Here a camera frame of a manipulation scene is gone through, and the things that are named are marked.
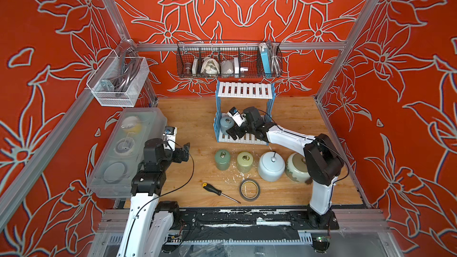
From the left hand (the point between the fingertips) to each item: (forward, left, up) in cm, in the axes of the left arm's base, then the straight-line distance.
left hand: (177, 140), depth 75 cm
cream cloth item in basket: (+38, -10, +12) cm, 41 cm away
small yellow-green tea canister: (-1, -30, -11) cm, 32 cm away
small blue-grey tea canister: (+19, -20, -11) cm, 30 cm away
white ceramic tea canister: (-4, -42, -10) cm, 43 cm away
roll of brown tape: (-15, -30, -20) cm, 39 cm away
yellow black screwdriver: (-12, -12, -19) cm, 26 cm away
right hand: (+16, -21, -8) cm, 28 cm away
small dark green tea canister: (-1, -20, -13) cm, 24 cm away
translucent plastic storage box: (-5, +24, -4) cm, 24 cm away
